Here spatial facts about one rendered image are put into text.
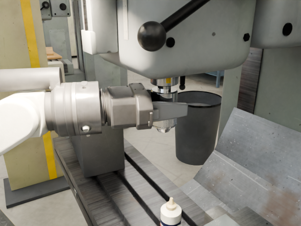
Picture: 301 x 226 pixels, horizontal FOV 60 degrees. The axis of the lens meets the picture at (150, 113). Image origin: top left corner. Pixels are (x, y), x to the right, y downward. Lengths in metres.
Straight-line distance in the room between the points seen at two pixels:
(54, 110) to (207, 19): 0.25
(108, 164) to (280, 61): 0.53
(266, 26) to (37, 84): 0.35
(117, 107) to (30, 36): 1.73
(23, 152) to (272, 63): 1.98
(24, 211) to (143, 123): 1.95
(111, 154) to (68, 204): 1.51
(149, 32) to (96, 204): 0.50
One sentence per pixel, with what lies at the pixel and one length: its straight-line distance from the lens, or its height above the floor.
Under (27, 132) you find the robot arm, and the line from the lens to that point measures 0.41.
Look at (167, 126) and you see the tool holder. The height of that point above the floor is 1.21.
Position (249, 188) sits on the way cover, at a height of 0.96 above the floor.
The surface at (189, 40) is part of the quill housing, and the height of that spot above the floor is 1.36.
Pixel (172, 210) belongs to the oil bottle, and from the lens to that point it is 0.52.
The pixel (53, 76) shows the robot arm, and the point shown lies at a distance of 0.43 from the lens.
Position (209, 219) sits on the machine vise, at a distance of 0.49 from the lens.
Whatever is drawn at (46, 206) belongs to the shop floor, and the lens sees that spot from 2.27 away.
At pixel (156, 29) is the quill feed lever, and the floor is 1.38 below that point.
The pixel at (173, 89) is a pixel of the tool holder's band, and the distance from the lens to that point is 0.45.
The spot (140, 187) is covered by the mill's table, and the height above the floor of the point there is 0.96.
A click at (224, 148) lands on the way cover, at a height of 1.01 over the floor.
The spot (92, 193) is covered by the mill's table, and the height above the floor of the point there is 0.96.
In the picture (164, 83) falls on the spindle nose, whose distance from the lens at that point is 0.42.
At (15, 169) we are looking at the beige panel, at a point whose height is 0.22.
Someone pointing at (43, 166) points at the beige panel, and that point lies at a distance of 2.42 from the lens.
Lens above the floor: 1.39
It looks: 21 degrees down
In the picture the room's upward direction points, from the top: straight up
